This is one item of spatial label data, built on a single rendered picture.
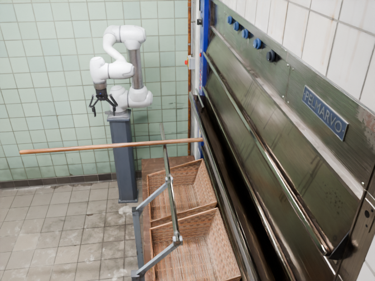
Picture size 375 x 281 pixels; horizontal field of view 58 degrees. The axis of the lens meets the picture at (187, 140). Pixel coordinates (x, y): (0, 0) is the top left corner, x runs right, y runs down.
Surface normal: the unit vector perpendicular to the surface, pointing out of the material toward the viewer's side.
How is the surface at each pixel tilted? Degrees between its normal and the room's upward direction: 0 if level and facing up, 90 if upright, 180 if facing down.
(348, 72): 90
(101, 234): 0
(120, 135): 90
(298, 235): 70
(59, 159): 90
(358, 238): 90
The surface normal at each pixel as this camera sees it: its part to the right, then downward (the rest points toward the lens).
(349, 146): -0.99, 0.07
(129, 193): 0.07, 0.51
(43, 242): 0.00, -0.86
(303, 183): -0.93, -0.23
